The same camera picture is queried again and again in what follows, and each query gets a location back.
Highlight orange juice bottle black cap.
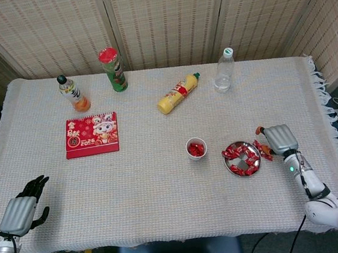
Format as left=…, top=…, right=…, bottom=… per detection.
left=56, top=72, right=92, bottom=115

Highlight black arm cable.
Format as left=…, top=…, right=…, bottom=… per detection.
left=283, top=215, right=310, bottom=253

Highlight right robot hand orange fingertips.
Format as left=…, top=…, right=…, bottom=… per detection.
left=255, top=122, right=301, bottom=158

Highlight white paper cup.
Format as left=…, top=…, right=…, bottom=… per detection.
left=184, top=136, right=209, bottom=162

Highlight green chips can red lid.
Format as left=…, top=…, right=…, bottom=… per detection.
left=97, top=46, right=129, bottom=95

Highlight clear plastic water bottle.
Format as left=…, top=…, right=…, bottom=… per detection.
left=210, top=47, right=238, bottom=94

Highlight round metal plate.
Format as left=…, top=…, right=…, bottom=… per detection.
left=220, top=139, right=263, bottom=180

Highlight yellow bottle green cap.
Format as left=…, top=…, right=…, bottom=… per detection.
left=154, top=72, right=205, bottom=115

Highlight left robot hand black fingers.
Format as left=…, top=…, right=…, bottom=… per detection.
left=0, top=174, right=56, bottom=240

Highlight white woven tablecloth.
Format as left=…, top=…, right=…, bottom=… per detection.
left=0, top=44, right=338, bottom=253

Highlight red desk calendar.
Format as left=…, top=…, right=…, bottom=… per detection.
left=61, top=111, right=121, bottom=160

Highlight black floor cable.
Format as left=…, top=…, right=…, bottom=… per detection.
left=248, top=232, right=272, bottom=253

